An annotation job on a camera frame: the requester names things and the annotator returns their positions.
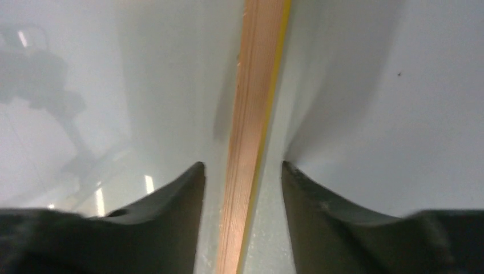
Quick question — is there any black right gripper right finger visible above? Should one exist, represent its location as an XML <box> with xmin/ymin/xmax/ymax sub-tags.
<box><xmin>281</xmin><ymin>161</ymin><xmax>483</xmax><ymax>273</ymax></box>

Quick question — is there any clear acrylic sheet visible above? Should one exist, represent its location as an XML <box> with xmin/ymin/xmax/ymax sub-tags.
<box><xmin>1</xmin><ymin>1</ymin><xmax>245</xmax><ymax>273</ymax></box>

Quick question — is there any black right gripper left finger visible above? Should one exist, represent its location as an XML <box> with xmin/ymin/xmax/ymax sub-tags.
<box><xmin>1</xmin><ymin>162</ymin><xmax>205</xmax><ymax>273</ymax></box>

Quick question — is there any yellow wooden picture frame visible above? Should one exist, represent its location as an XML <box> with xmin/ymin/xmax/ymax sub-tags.
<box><xmin>215</xmin><ymin>1</ymin><xmax>291</xmax><ymax>273</ymax></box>

